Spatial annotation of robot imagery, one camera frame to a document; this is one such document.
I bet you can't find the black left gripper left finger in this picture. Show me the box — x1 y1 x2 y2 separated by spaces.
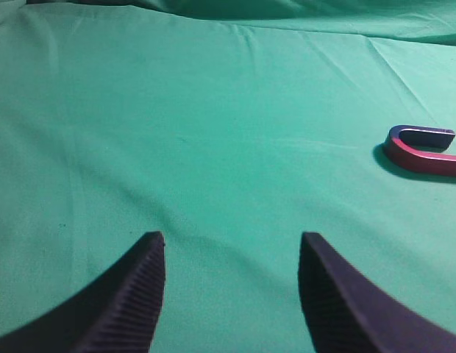
0 232 165 352

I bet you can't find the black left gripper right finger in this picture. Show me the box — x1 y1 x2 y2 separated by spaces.
298 232 456 352

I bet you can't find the green cloth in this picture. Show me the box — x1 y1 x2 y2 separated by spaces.
0 1 456 352

